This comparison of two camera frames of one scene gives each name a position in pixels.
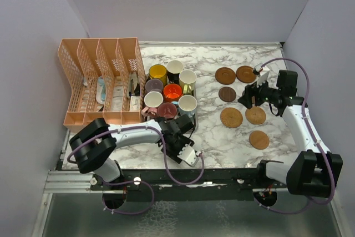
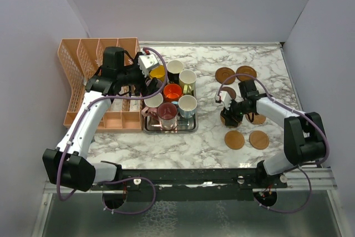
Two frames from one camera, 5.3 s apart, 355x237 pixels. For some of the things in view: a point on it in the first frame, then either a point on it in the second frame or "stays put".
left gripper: (173, 155) → (141, 86)
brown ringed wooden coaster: (225, 75) stays put
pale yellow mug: (187, 80) stays put
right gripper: (251, 90) → (231, 118)
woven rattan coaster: (255, 115) stays put
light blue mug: (187, 105) stays put
